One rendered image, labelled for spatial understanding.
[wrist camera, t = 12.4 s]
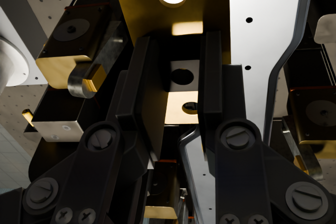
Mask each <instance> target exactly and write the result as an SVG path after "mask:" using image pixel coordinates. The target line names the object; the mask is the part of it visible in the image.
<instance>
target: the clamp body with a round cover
mask: <svg viewBox="0 0 336 224"><path fill-rule="evenodd" d="M183 131H184V123H182V124H166V123H165V124H164V131H163V138H162V145H161V152H160V159H159V161H155V164H154V170H153V177H152V183H151V190H150V195H149V196H147V198H146V205H145V211H144V218H155V219H177V218H178V207H179V195H180V184H181V172H180V168H179V156H180V154H179V150H178V139H179V137H180V136H181V135H182V134H183Z"/></svg>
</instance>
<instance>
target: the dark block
mask: <svg viewBox="0 0 336 224"><path fill-rule="evenodd" d="M119 21H122V22H123V25H124V27H125V25H126V20H125V17H124V14H123V12H122V14H121V16H120V19H119ZM108 75H109V73H108V74H107V76H106V78H105V80H104V82H103V83H102V85H101V86H100V88H99V90H98V91H97V92H96V94H95V95H94V96H93V97H92V98H83V97H76V96H72V95H71V94H70V92H69V90H68V88H64V89H56V88H53V87H52V88H48V89H47V91H46V92H45V94H44V96H43V98H42V100H41V102H40V104H39V106H38V108H37V110H36V112H35V114H34V116H33V118H32V120H31V124H32V125H33V126H34V127H35V128H36V130H37V131H38V132H39V133H40V134H41V136H42V137H43V138H44V139H45V140H46V142H80V139H81V137H82V135H83V133H84V131H85V130H86V129H87V128H88V127H90V126H91V125H93V124H95V123H96V122H97V118H98V115H99V112H100V108H101V107H100V105H99V102H100V99H101V96H102V93H103V90H104V87H105V84H106V81H107V78H108Z"/></svg>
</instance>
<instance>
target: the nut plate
mask: <svg viewBox="0 0 336 224"><path fill-rule="evenodd" d="M119 3H120V6H121V9H122V12H123V15H124V18H125V21H126V25H127V28H128V31H129V34H130V37H131V40H132V43H133V46H134V47H135V43H136V39H137V37H149V36H151V37H152V39H153V40H157V42H158V46H159V50H160V53H159V58H158V63H157V65H158V69H159V73H160V76H161V80H162V84H163V88H164V91H165V92H168V93H169V94H168V102H167V109H166V116H165V124H198V123H199V122H198V113H197V110H188V109H186V108H184V107H183V104H185V103H187V102H196V103H198V85H199V67H200V48H201V36H206V33H207V32H212V31H220V33H221V52H222V64H223V65H227V64H232V59H231V18H230V0H182V1H181V2H178V3H169V2H166V1H164V0H119Z"/></svg>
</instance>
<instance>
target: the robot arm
mask: <svg viewBox="0 0 336 224"><path fill-rule="evenodd" d="M159 55H160V49H159V45H158V41H157V40H156V39H153V38H152V37H151V36H143V37H137V39H136V42H135V45H134V49H133V52H132V56H131V60H130V63H129V67H128V70H122V71H121V72H120V73H119V76H118V79H117V82H116V86H115V89H114V92H113V96H112V99H111V102H110V106H109V109H108V112H107V116H106V119H105V121H99V122H96V123H94V124H92V125H91V126H89V127H88V128H87V129H86V130H85V131H84V133H83V134H82V136H81V139H80V141H79V144H78V147H77V150H76V151H75V152H73V153H72V154H71V155H69V156H68V157H66V158H65V159H63V160H62V161H61V162H59V163H58V164H56V165H55V166H53V167H52V168H51V169H49V170H48V171H46V172H45V173H44V174H42V175H41V176H39V177H38V178H36V179H35V180H34V181H33V182H32V183H31V184H30V185H29V186H28V187H27V188H25V189H24V188H23V187H20V188H17V189H14V190H11V191H8V192H5V193H2V194H0V224H134V222H135V217H136V212H137V206H138V201H139V195H140V190H141V184H142V176H143V175H144V174H145V173H146V172H147V170H148V169H154V167H155V161H159V160H160V155H161V148H162V141H163V134H164V126H165V119H166V112H167V105H168V97H169V92H166V91H165V90H164V86H163V83H162V79H161V75H160V71H159V67H158V60H159ZM29 73H30V66H29V62H28V60H27V58H26V57H25V56H24V54H23V53H22V52H21V51H20V50H19V49H18V48H17V47H16V46H15V45H14V44H13V43H11V42H10V41H8V40H7V39H5V38H3V37H2V36H0V95H1V94H2V92H3V90H4V89H5V87H6V86H16V85H20V84H22V83H23V82H24V81H25V80H26V79H27V78H28V76H29ZM197 118H198V124H199V131H200V137H201V143H202V149H203V155H204V161H205V162H207V163H208V169H209V173H210V174H211V175H212V176H213V177H214V178H215V224H336V195H335V194H332V193H329V191H328V190H327V189H326V188H325V187H324V186H323V185H321V184H320V183H319V182H317V181H316V180H315V179H313V178H312V177H311V176H309V175H308V174H307V173H305V172H304V171H302V170H301V169H300V168H298V167H297V166H296V165H294V164H293V163H291V162H290V161H289V160H287V159H286V158H285V157H283V156H282V155H280V154H279V153H278V152H276V151H275V150H274V149H272V148H271V147H270V146H268V145H267V144H265V143H264V142H263V141H262V136H261V132H260V129H259V128H258V127H257V126H256V124H254V123H253V122H252V121H250V120H248V119H247V116H246V104H245V92H244V79H243V67H242V63H236V64H223V62H222V43H221V31H220V30H219V31H207V32H206V35H204V36H201V40H200V58H199V76H198V94H197Z"/></svg>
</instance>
